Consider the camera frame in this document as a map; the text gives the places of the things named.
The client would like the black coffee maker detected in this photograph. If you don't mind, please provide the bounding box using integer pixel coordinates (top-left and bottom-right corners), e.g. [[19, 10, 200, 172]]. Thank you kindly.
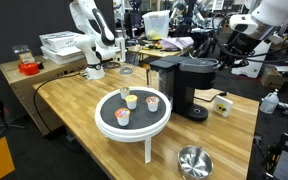
[[148, 55, 220, 122]]

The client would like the white plastic bottle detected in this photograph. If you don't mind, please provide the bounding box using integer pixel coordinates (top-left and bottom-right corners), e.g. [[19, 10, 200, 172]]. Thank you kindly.
[[259, 88, 280, 115]]

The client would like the white panel blue logo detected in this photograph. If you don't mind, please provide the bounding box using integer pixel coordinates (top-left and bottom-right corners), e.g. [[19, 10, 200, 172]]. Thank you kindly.
[[231, 39, 272, 79]]

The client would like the white flat box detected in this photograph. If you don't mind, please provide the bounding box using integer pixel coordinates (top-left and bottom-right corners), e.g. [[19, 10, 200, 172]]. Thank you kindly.
[[38, 30, 82, 53], [40, 45, 87, 66]]

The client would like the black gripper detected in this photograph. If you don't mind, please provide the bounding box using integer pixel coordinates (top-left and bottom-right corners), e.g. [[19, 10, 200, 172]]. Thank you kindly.
[[217, 32, 262, 70]]

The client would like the light blue coiled cable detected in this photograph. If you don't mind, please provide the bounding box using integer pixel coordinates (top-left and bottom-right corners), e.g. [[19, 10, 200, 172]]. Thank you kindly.
[[118, 65, 135, 75]]

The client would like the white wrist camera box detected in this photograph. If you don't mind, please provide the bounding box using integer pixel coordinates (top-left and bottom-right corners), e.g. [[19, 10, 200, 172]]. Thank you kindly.
[[229, 13, 261, 36]]

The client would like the wooden background table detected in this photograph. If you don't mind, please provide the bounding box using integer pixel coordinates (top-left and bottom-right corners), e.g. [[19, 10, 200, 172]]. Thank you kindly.
[[127, 44, 193, 66]]

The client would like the beige wooden cabinet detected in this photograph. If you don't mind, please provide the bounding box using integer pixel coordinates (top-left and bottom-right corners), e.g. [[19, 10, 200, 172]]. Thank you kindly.
[[0, 54, 88, 137]]

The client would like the black tripod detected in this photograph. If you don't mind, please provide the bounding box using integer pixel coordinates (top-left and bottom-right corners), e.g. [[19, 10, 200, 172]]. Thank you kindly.
[[0, 106, 27, 148]]

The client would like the clear plastic storage bin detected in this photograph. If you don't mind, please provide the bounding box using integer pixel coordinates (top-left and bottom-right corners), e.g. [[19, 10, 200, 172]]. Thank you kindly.
[[141, 9, 172, 41]]

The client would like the black metal cart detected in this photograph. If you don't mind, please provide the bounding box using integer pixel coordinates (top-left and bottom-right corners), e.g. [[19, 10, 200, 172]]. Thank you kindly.
[[260, 125, 288, 180]]

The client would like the coffee pod green lid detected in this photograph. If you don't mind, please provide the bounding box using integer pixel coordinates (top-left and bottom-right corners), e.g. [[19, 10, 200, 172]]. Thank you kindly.
[[119, 86, 131, 100]]

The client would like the coffee pod yellow lid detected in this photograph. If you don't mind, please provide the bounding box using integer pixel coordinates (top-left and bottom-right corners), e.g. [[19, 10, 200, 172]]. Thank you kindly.
[[124, 94, 139, 111]]

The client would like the white round stand black top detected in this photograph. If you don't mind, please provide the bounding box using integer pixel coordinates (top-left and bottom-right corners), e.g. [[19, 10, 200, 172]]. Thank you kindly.
[[94, 86, 172, 164]]

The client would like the coffee pod pink lid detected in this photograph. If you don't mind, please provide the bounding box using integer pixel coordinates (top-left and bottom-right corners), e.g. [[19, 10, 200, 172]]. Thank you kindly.
[[145, 96, 161, 113]]

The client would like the cardboard box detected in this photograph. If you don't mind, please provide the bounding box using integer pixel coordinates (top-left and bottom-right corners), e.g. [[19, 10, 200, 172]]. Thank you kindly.
[[260, 64, 288, 92]]

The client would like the clear plastic container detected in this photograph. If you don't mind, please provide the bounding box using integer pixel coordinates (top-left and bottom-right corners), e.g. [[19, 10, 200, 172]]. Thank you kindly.
[[12, 44, 36, 65]]

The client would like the lavender cloth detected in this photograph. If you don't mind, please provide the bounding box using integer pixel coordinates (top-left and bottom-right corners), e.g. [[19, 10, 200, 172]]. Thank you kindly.
[[159, 36, 195, 51]]

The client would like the red bowl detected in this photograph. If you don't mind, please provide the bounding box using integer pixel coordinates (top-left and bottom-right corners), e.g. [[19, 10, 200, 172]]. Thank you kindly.
[[17, 62, 40, 77]]

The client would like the black power cord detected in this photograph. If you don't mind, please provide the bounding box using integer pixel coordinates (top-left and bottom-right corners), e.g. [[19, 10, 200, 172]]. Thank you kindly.
[[193, 91, 229, 103]]

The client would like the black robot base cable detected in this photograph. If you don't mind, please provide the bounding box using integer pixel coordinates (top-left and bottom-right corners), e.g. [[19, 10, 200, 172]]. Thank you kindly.
[[33, 70, 86, 134]]

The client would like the stainless steel pot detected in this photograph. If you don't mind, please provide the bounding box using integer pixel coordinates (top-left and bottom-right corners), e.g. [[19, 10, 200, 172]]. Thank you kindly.
[[177, 145, 214, 180]]

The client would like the black coiled cable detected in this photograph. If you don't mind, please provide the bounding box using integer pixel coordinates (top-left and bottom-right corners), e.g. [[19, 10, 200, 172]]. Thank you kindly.
[[103, 61, 121, 70]]

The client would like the white box yellow label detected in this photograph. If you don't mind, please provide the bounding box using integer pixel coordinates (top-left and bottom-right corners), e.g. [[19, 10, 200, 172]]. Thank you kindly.
[[213, 95, 234, 118]]

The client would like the coffee pod orange red lid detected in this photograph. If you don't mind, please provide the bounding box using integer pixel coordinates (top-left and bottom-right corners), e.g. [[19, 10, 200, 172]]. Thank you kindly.
[[114, 107, 132, 127]]

